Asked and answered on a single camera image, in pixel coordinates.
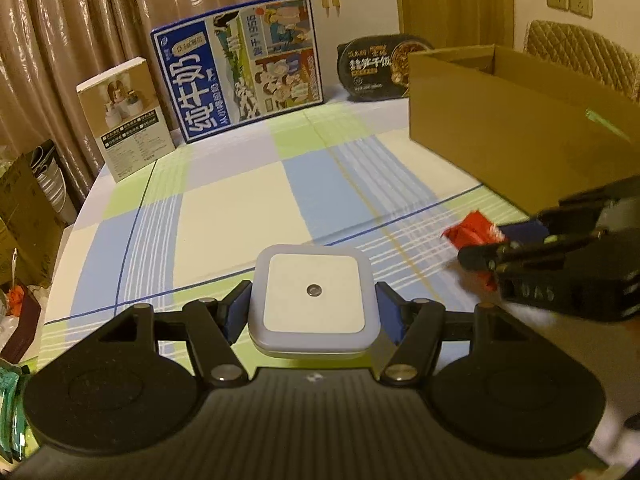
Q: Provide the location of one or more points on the blue milk carton box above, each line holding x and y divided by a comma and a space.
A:
237, 65

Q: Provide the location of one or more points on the checkered tablecloth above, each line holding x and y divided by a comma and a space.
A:
192, 224

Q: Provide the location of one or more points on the quilted chair back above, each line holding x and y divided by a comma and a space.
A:
586, 52

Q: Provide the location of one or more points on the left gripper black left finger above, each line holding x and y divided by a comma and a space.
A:
232, 311

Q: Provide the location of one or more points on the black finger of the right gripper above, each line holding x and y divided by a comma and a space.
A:
574, 257
562, 223

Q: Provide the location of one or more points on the wooden door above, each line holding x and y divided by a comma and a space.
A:
458, 23

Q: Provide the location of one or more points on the brown side cardboard boxes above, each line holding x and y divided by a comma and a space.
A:
36, 208

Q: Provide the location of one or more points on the night light product box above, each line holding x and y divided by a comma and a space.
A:
124, 116

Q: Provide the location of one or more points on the brown cardboard box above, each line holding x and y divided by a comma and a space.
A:
532, 131

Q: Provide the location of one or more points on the brown curtain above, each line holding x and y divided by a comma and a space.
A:
48, 47

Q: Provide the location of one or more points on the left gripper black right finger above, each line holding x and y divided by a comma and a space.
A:
396, 313

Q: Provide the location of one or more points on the red snack packet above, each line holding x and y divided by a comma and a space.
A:
475, 230

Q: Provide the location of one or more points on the white square night light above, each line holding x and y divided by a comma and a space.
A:
309, 300

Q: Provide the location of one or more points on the black instant rice bowl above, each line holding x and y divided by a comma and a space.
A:
376, 68

